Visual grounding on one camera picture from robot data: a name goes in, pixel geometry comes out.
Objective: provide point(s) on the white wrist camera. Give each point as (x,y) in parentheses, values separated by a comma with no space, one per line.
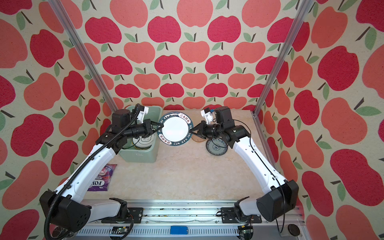
(207,114)
(142,112)

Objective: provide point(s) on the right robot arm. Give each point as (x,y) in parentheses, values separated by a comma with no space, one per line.
(280,195)

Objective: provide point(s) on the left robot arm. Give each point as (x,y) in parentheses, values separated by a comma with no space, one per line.
(64,208)

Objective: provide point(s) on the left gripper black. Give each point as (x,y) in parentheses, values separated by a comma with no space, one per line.
(147,124)

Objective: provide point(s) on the blue block on rail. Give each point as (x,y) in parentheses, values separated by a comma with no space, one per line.
(178,230)

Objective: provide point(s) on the green rim plate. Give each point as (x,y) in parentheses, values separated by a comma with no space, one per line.
(175,129)

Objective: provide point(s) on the left aluminium frame post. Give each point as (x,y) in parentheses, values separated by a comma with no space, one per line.
(71,31)

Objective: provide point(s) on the right aluminium frame post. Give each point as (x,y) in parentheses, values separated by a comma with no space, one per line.
(298,21)

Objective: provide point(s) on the mint green plastic bin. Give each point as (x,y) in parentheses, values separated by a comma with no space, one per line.
(143,150)

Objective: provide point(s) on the blue floral ceramic plate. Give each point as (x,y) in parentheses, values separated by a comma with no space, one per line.
(216,147)

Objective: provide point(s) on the white plate black rings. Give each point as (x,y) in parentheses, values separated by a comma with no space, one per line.
(144,141)

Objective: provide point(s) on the brown tinted glass plate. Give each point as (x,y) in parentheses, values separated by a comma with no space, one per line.
(198,139)

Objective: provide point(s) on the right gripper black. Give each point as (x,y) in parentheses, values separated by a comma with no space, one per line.
(200,131)

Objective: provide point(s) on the purple candy bag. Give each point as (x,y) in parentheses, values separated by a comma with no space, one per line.
(102,181)

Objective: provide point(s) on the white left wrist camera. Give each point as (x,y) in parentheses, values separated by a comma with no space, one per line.
(142,112)

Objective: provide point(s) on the aluminium frame post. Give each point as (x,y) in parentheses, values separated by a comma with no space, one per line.
(298,21)
(71,31)

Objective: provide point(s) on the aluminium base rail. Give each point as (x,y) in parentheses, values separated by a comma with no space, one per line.
(200,218)

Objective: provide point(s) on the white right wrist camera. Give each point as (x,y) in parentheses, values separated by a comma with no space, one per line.
(207,114)

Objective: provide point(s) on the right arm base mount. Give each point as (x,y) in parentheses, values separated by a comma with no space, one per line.
(228,216)

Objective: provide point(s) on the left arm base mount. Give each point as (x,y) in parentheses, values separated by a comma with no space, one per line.
(132,214)

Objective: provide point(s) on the black round knob right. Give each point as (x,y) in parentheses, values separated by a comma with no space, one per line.
(293,230)

